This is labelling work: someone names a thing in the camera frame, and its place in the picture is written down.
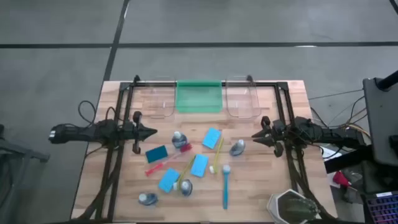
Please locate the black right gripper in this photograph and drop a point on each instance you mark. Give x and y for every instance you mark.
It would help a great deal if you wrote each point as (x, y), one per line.
(280, 130)

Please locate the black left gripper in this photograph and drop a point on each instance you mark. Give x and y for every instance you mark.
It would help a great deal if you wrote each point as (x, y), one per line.
(136, 132)

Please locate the dark teal sponge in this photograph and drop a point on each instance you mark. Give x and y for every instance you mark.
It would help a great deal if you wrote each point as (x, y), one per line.
(156, 154)

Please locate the blue dish soap bottle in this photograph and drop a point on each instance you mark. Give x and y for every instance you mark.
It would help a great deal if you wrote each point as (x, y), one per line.
(148, 199)
(186, 187)
(179, 140)
(237, 148)

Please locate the red dish brush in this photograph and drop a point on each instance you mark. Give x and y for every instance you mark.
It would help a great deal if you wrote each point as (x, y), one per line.
(186, 148)

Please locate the light blue sponge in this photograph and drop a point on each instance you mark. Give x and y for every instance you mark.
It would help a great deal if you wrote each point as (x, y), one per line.
(199, 165)
(168, 180)
(211, 138)

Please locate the yellow dish brush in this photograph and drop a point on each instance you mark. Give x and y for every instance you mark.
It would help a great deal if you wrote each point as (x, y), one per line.
(185, 170)
(212, 170)

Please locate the blue dish brush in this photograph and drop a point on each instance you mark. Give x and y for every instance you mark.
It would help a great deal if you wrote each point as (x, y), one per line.
(226, 189)

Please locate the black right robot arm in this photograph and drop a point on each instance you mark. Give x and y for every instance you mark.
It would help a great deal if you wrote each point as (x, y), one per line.
(326, 135)

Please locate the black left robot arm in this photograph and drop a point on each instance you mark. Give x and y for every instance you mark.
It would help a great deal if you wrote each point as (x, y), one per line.
(81, 133)

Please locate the clear plastic bin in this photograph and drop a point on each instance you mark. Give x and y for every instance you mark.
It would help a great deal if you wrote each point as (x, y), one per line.
(155, 102)
(242, 102)

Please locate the white paper sheet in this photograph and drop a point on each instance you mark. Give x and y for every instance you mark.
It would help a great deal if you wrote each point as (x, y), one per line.
(325, 153)

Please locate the green plastic bin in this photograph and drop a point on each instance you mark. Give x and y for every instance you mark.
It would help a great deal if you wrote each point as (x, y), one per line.
(199, 99)

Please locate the white hexagonal plant pot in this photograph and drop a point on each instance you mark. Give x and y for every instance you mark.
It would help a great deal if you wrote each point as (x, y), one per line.
(273, 205)

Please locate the green cactus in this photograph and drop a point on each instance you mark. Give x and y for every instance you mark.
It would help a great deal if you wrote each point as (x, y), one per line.
(300, 208)

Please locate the red object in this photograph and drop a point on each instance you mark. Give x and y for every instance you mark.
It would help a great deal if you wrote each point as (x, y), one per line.
(339, 179)

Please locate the black desk crossbar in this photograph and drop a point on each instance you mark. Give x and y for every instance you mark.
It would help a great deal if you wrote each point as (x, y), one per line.
(348, 159)

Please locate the dark grey side desk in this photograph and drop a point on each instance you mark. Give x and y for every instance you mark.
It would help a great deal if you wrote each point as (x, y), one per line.
(381, 124)

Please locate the grey metal stand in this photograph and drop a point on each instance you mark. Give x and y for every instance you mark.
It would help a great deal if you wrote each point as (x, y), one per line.
(18, 151)

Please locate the backlit keyboard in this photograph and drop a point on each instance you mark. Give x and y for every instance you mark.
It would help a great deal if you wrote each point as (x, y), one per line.
(384, 210)

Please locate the black metal table frame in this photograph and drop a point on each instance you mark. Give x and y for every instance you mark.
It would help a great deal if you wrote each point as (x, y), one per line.
(267, 84)

